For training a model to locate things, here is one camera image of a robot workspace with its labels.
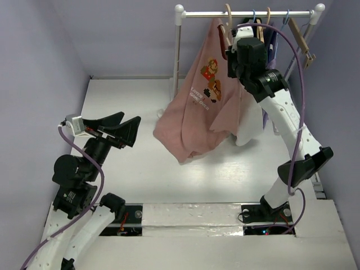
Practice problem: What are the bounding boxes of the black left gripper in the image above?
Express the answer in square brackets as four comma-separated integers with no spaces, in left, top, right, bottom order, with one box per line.
[85,110,142,179]

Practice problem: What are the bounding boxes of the pink t shirt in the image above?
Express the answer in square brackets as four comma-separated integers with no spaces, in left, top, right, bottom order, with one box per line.
[153,19,242,163]

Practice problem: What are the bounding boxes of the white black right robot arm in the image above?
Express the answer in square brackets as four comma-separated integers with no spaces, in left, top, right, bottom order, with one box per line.
[226,37,334,221]

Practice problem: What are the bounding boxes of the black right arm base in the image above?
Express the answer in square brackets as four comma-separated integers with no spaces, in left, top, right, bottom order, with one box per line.
[237,198,295,236]

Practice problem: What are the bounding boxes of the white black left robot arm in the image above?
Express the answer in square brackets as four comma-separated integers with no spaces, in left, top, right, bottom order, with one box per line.
[21,112,141,269]

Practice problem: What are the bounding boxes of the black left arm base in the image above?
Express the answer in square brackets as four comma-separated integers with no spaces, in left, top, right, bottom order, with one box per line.
[100,204,143,236]

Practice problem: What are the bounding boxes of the beige hanger with green shirt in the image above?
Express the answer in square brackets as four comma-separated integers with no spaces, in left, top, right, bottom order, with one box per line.
[255,6,271,43]

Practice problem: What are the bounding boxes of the green shirt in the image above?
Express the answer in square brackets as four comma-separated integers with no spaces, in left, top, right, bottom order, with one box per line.
[240,17,264,43]

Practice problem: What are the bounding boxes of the lavender shirt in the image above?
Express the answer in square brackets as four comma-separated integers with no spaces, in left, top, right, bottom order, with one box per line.
[261,23,281,129]

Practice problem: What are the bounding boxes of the white red print t shirt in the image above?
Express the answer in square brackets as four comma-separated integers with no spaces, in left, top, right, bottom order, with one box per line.
[156,26,268,147]

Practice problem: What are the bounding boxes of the wooden clip hanger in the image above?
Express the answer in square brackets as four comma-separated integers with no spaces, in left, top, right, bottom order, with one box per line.
[288,18,316,70]

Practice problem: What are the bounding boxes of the white metal clothes rack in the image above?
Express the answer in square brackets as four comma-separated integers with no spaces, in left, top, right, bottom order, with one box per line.
[169,3,326,100]

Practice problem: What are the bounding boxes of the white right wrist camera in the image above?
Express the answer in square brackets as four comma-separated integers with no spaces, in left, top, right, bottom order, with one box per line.
[231,26,254,46]

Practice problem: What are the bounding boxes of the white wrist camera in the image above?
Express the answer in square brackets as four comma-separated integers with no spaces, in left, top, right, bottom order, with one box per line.
[231,26,254,46]
[58,114,92,138]

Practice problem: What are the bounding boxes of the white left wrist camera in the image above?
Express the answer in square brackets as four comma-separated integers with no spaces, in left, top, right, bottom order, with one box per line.
[58,114,92,138]

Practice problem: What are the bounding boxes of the blue wire hanger right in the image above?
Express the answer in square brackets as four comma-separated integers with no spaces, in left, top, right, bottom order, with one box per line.
[273,10,290,59]

